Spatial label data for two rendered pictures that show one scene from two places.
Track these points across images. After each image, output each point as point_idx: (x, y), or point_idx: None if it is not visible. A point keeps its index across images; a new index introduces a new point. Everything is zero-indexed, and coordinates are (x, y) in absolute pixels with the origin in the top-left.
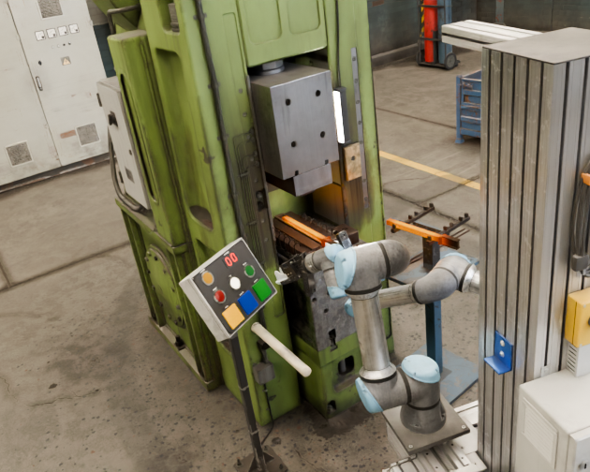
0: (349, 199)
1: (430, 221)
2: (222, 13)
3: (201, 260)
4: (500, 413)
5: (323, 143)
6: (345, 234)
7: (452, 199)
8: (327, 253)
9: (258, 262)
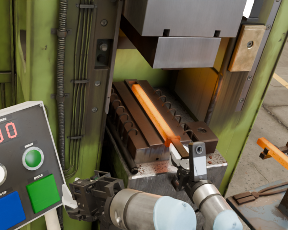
0: (222, 94)
1: (271, 126)
2: None
3: (21, 100)
4: None
5: (223, 3)
6: (202, 148)
7: None
8: (157, 218)
9: (55, 148)
